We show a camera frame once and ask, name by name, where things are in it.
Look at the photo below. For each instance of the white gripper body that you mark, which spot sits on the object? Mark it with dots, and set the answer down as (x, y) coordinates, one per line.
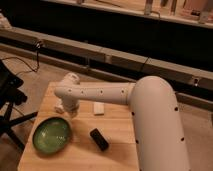
(69, 107)

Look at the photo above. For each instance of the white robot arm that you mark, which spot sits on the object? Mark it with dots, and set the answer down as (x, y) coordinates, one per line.
(161, 144)

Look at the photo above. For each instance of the long metal rail beam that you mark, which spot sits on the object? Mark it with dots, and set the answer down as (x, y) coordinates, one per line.
(180, 73)

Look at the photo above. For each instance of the green ceramic bowl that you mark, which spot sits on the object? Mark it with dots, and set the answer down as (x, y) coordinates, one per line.
(51, 135)

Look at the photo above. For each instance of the white rectangular block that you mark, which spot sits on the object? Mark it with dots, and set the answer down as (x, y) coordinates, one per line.
(98, 108)

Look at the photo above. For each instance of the black rectangular block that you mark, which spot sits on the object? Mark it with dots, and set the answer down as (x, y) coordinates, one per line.
(99, 139)

